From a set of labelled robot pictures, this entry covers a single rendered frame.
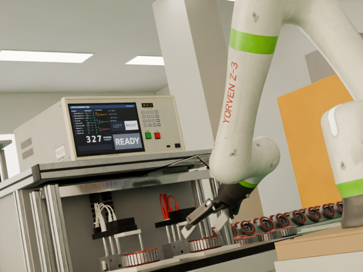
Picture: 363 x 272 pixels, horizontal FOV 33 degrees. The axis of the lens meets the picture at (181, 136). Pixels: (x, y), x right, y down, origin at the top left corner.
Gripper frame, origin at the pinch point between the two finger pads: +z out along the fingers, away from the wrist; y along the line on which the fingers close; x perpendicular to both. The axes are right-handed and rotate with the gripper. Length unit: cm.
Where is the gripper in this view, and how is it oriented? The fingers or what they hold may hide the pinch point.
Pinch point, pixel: (201, 229)
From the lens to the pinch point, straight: 191.1
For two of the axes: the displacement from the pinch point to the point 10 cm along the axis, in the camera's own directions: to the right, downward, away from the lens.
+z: -4.5, 6.8, 5.8
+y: -7.6, 0.6, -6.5
